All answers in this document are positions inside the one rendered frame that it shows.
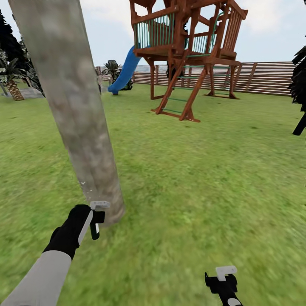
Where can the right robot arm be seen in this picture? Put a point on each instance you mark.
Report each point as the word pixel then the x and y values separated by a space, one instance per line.
pixel 224 285

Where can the pesticide atomizer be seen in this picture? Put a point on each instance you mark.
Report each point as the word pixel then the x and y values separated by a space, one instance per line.
pixel 95 231

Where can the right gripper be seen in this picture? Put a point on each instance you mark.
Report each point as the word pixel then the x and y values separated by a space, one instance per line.
pixel 216 286

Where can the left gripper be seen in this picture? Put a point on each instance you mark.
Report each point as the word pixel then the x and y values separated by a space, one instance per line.
pixel 98 217

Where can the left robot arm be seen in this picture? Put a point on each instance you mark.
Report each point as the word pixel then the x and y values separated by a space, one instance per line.
pixel 43 283

